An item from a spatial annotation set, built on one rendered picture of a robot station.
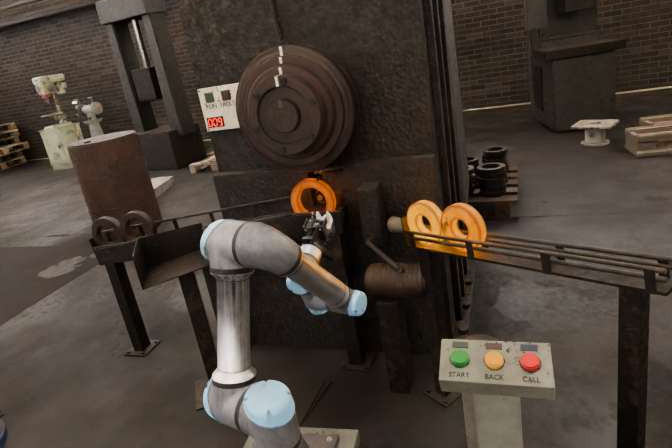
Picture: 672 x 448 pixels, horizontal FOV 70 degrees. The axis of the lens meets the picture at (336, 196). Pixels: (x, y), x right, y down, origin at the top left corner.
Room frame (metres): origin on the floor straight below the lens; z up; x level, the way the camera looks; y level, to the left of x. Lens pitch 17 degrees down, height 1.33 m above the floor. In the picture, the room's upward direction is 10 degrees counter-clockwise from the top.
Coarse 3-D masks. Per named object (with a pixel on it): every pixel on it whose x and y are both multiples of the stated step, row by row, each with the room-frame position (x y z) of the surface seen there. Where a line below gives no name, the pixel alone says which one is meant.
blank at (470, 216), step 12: (456, 204) 1.39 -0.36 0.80; (444, 216) 1.42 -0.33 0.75; (456, 216) 1.38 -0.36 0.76; (468, 216) 1.34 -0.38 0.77; (480, 216) 1.34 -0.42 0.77; (444, 228) 1.43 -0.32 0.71; (456, 228) 1.41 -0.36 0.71; (468, 228) 1.35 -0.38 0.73; (480, 228) 1.32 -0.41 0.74; (480, 240) 1.32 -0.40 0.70
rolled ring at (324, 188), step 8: (304, 184) 1.82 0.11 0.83; (312, 184) 1.81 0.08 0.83; (320, 184) 1.79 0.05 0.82; (296, 192) 1.83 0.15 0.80; (328, 192) 1.78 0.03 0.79; (296, 200) 1.84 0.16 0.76; (328, 200) 1.79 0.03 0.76; (296, 208) 1.84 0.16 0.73; (304, 208) 1.86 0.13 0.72; (328, 208) 1.79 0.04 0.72
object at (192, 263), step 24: (144, 240) 1.84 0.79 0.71; (168, 240) 1.87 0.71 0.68; (192, 240) 1.89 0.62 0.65; (144, 264) 1.81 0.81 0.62; (168, 264) 1.82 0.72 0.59; (192, 264) 1.75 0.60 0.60; (144, 288) 1.65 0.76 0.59; (192, 288) 1.75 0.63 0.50; (192, 312) 1.75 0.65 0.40; (216, 360) 1.76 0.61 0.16
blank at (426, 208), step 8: (424, 200) 1.52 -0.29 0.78; (416, 208) 1.52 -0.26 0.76; (424, 208) 1.49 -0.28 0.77; (432, 208) 1.47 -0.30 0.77; (408, 216) 1.56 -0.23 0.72; (416, 216) 1.53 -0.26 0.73; (432, 216) 1.46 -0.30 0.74; (440, 216) 1.46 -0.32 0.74; (408, 224) 1.56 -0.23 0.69; (416, 224) 1.53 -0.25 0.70; (432, 224) 1.47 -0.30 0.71; (440, 224) 1.44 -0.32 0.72; (424, 232) 1.51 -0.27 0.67; (432, 232) 1.47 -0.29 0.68; (440, 232) 1.44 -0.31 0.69; (440, 240) 1.46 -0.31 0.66
